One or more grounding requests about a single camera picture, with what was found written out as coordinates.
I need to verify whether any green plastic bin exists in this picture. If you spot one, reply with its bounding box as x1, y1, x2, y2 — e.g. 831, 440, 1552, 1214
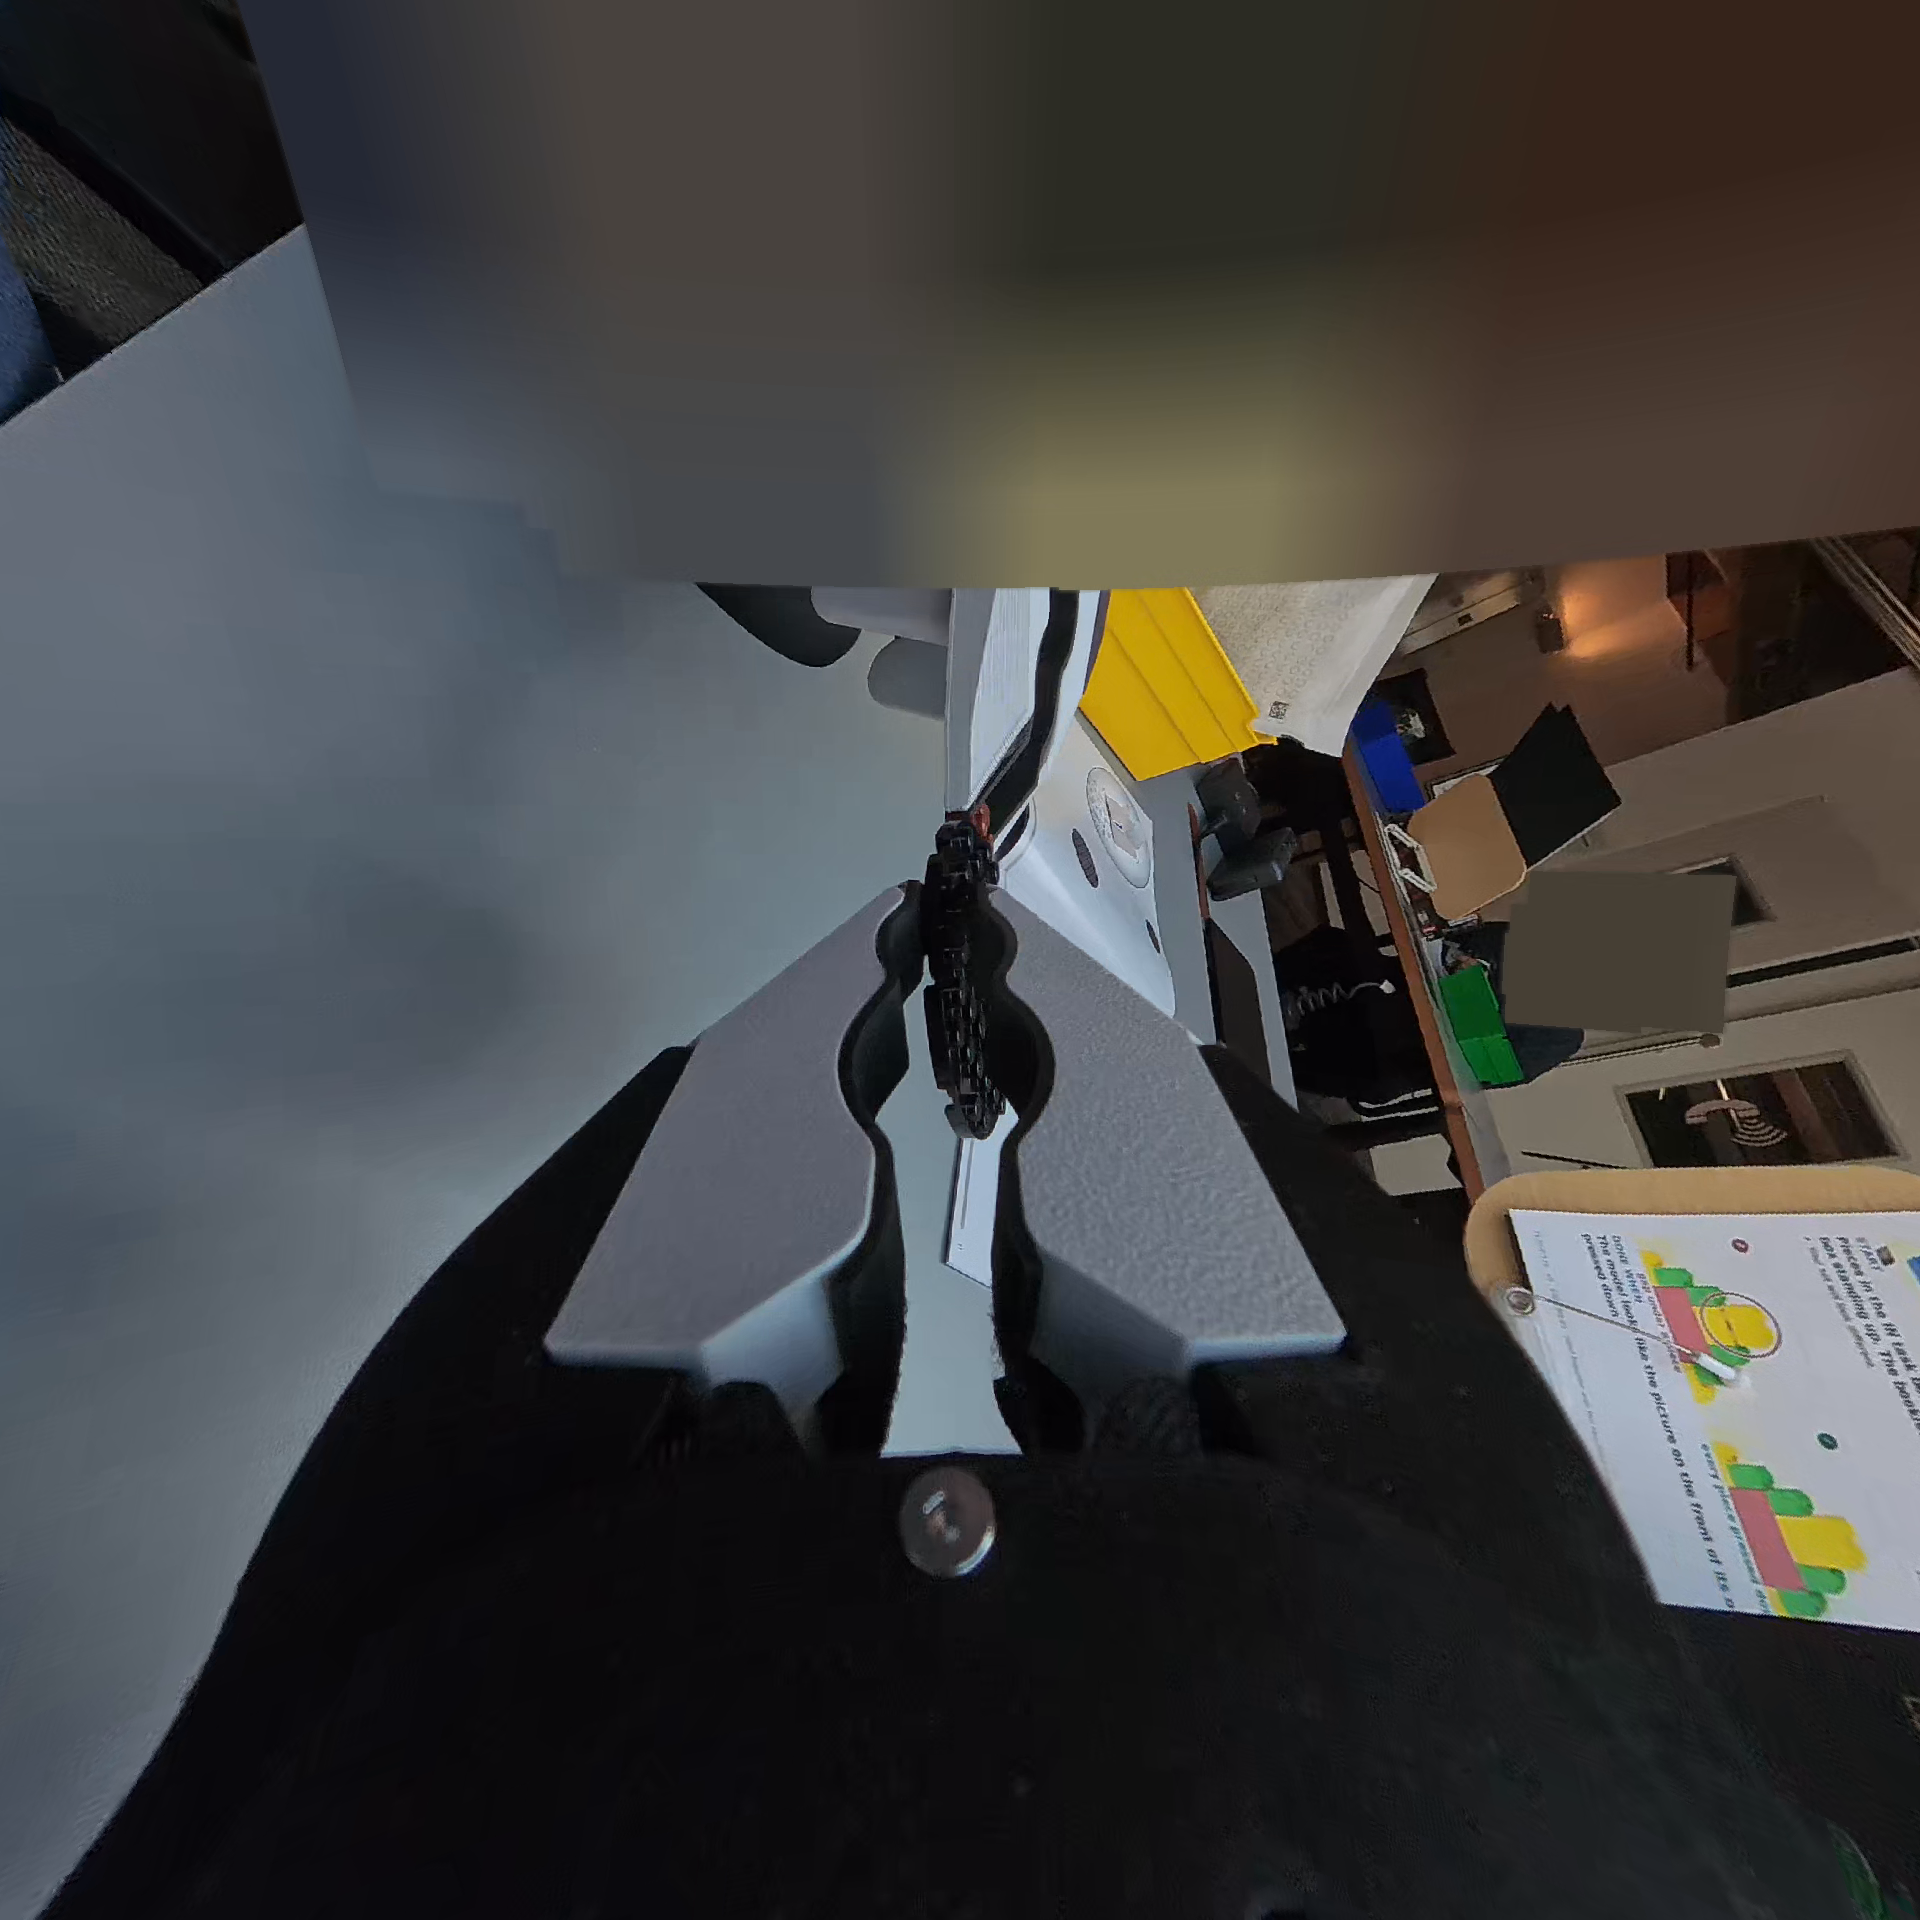
1437, 960, 1528, 1087

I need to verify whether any blue plastic bin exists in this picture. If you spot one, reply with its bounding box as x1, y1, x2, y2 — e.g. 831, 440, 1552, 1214
1351, 702, 1432, 815

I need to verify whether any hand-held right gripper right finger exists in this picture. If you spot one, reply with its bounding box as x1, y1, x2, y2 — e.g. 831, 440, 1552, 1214
984, 885, 1348, 1453

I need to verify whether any white flat stand base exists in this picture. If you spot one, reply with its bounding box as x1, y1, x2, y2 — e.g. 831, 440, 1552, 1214
1001, 718, 1221, 1056

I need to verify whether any tan chair with black back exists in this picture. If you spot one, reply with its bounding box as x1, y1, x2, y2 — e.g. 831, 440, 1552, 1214
1409, 702, 1625, 920

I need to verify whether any tan rounded board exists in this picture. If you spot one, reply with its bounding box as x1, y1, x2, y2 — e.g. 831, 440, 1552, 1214
1464, 1168, 1920, 1320

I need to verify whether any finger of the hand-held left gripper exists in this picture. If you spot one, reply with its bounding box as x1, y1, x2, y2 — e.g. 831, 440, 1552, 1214
944, 588, 1109, 847

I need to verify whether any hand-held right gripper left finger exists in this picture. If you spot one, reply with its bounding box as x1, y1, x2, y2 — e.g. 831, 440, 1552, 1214
544, 882, 923, 1453

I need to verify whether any wooden top workbench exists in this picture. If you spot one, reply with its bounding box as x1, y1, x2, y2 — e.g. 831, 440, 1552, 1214
1339, 731, 1511, 1199

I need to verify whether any laminated instruction sheet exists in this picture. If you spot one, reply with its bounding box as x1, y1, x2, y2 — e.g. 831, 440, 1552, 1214
1507, 1204, 1920, 1626

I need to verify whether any yellow plastic bin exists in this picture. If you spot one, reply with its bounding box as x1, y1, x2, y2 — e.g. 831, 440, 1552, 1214
1077, 588, 1279, 781

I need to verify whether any black bag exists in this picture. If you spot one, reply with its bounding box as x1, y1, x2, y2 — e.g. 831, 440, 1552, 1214
1287, 927, 1445, 1119

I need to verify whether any black round studded plate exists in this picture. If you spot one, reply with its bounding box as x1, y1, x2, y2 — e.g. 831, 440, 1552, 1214
919, 815, 1004, 1142

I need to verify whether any grey desk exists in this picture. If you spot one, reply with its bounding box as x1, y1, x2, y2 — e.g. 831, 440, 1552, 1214
0, 224, 1052, 1914

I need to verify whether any black office chair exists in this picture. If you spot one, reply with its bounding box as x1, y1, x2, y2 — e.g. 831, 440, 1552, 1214
1192, 755, 1301, 906

